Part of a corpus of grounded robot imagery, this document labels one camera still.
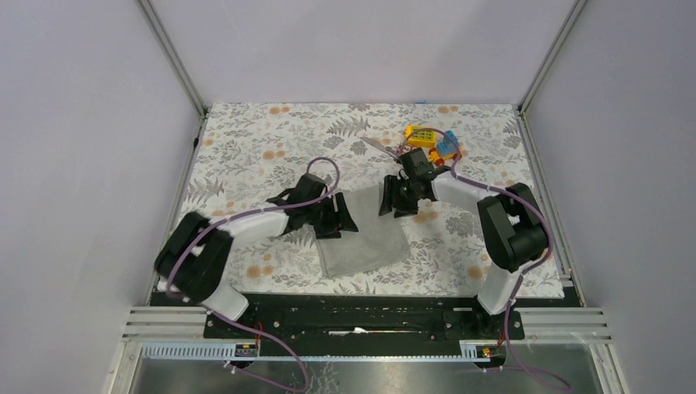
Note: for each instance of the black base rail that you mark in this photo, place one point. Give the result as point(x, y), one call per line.
point(350, 325)

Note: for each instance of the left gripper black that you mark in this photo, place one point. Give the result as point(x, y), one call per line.
point(338, 220)

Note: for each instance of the blue yellow toy car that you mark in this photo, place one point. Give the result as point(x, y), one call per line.
point(447, 149)

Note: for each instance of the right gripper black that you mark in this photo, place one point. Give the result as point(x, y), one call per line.
point(390, 190)

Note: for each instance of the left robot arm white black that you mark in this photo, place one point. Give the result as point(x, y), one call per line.
point(193, 258)

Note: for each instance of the aluminium frame post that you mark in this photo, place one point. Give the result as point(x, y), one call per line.
point(557, 45)
point(172, 56)

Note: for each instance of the white slotted cable duct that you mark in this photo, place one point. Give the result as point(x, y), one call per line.
point(250, 352)

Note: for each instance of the floral tablecloth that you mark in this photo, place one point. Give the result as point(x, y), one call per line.
point(251, 151)

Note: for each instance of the grey cloth napkin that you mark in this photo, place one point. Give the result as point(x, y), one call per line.
point(379, 242)

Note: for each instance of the left aluminium frame post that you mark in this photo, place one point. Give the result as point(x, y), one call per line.
point(172, 56)

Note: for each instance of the right aluminium frame post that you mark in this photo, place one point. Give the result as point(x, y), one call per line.
point(557, 45)

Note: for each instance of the yellow toy brick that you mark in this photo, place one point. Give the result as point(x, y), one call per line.
point(420, 137)

